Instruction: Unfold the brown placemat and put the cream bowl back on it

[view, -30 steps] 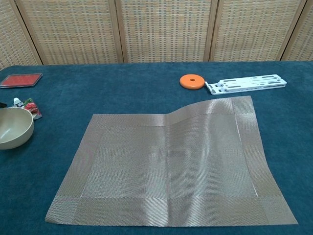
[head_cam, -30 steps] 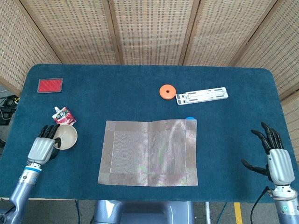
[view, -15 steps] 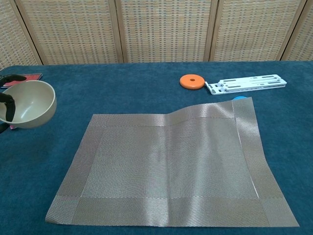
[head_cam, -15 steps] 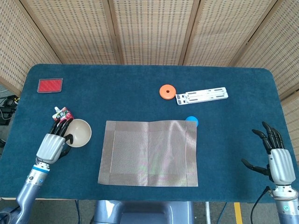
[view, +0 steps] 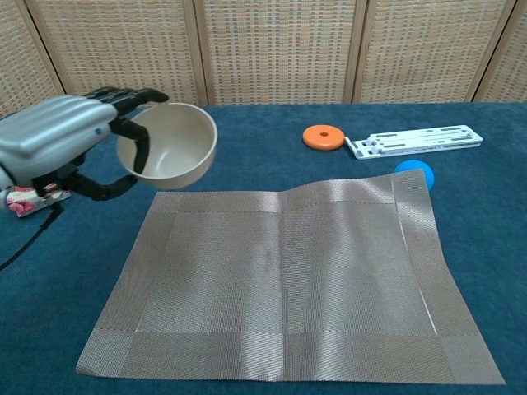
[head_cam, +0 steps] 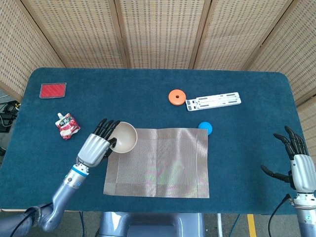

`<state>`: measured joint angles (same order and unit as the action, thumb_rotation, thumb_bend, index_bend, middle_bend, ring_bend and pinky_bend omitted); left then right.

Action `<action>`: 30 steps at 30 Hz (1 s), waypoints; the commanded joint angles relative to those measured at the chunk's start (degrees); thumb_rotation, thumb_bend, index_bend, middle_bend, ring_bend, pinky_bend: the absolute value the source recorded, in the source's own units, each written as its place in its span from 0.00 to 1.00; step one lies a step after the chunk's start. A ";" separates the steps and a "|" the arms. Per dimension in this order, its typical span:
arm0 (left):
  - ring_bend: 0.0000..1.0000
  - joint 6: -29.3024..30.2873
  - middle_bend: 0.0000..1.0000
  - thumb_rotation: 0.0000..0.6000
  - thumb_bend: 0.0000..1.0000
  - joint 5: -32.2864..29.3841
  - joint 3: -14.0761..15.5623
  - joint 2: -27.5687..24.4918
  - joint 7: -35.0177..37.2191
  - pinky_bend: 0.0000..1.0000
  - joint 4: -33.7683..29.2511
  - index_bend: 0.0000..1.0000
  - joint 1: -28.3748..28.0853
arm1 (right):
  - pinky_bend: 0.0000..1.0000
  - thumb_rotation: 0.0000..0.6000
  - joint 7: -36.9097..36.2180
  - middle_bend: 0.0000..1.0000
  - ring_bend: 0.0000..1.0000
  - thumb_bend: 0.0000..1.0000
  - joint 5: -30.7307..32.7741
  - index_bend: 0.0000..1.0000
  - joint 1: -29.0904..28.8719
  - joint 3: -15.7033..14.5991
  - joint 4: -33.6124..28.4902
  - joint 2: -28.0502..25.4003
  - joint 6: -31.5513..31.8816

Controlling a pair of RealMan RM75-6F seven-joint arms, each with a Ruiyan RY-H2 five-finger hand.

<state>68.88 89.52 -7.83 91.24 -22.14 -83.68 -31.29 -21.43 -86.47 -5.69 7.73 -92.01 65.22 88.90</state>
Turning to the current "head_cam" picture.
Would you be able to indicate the red spouted drink pouch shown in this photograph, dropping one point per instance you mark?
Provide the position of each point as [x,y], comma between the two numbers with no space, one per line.
[67,127]

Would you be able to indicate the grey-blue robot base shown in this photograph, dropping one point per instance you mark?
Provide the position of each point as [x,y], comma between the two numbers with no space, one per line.
[148,224]

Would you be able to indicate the white folding stand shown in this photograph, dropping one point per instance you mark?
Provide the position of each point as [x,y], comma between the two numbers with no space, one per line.
[212,101]

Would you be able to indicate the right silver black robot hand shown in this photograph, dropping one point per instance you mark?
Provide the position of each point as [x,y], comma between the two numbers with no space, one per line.
[303,172]

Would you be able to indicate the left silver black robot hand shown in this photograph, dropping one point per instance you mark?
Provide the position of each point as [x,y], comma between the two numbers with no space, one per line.
[95,150]

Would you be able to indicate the red packet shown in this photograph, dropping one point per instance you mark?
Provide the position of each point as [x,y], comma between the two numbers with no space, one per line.
[53,90]

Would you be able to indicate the woven bamboo folding screen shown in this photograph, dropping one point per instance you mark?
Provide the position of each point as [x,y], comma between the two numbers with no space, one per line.
[160,32]

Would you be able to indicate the yellow floor tape strip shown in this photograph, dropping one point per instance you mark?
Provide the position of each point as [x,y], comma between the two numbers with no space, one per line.
[251,225]

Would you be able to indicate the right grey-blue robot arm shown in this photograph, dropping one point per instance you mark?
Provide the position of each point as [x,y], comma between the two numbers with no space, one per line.
[307,217]

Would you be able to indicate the blue ball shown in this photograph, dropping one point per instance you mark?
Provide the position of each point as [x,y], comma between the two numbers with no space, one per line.
[205,125]

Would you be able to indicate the brown woven placemat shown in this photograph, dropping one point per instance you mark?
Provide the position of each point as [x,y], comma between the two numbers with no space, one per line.
[160,168]

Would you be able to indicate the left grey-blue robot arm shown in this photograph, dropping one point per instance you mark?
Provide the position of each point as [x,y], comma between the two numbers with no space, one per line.
[64,195]

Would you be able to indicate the blue carpet table cover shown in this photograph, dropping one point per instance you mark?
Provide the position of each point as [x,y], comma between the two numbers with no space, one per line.
[123,86]

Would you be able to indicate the orange disc with hole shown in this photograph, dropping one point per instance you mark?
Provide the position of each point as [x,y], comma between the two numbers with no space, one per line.
[174,98]

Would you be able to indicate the beige bowl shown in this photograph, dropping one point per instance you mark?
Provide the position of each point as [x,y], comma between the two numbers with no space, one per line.
[126,137]

